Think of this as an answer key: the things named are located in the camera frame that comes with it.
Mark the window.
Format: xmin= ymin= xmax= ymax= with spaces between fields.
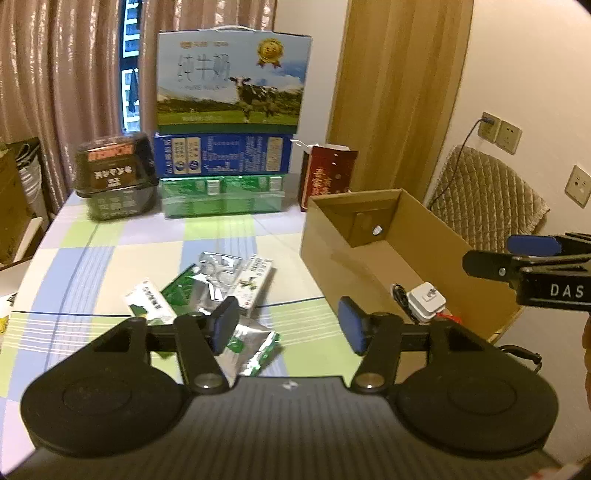
xmin=119 ymin=0 xmax=141 ymax=134

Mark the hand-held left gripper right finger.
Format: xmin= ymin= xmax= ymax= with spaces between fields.
xmin=337 ymin=295 xmax=497 ymax=393

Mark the green medicine box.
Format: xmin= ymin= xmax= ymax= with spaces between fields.
xmin=124 ymin=278 xmax=178 ymax=326

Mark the checked tablecloth desktop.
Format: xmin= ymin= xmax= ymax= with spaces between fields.
xmin=0 ymin=189 xmax=509 ymax=402

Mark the white cow print box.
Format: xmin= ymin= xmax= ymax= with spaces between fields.
xmin=229 ymin=255 xmax=275 ymax=319

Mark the red gift bag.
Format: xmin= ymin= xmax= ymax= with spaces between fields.
xmin=298 ymin=143 xmax=358 ymax=213

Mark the green foil packet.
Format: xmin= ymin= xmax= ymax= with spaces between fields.
xmin=161 ymin=263 xmax=211 ymax=308

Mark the green drink pack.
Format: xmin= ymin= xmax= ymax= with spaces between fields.
xmin=159 ymin=174 xmax=284 ymax=219

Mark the quilted chair cover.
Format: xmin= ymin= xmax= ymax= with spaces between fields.
xmin=427 ymin=145 xmax=550 ymax=254

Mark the cow print milk carton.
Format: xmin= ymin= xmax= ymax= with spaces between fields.
xmin=154 ymin=27 xmax=312 ymax=137

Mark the clear plastic ring holder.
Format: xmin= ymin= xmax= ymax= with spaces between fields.
xmin=196 ymin=251 xmax=243 ymax=303

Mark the brown cardboard box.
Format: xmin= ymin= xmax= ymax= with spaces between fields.
xmin=300 ymin=188 xmax=525 ymax=344

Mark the dark packaged food container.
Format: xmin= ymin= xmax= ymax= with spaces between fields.
xmin=76 ymin=133 xmax=158 ymax=222

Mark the large cardboard box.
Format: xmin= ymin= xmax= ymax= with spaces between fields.
xmin=0 ymin=138 xmax=51 ymax=266

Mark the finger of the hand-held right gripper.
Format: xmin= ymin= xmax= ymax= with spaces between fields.
xmin=507 ymin=233 xmax=591 ymax=258
xmin=463 ymin=250 xmax=591 ymax=291

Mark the person's right hand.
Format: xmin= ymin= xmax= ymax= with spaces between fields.
xmin=583 ymin=316 xmax=591 ymax=411

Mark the beige wall socket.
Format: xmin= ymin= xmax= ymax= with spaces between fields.
xmin=496 ymin=120 xmax=522 ymax=155
xmin=564 ymin=164 xmax=591 ymax=208

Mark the blue carton box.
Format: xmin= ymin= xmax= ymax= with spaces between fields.
xmin=152 ymin=133 xmax=294 ymax=178

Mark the black power cable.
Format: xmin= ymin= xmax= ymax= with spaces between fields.
xmin=425 ymin=117 xmax=492 ymax=208

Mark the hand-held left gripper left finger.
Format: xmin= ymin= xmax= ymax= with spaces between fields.
xmin=92 ymin=295 xmax=241 ymax=393

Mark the metal bucket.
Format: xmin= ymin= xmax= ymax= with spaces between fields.
xmin=16 ymin=141 xmax=47 ymax=204

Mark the wooden door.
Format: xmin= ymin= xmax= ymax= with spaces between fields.
xmin=325 ymin=0 xmax=474 ymax=199

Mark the black cable bundle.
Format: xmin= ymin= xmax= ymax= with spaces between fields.
xmin=392 ymin=283 xmax=419 ymax=324

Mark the white square night light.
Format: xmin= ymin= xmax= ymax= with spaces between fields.
xmin=409 ymin=281 xmax=448 ymax=324

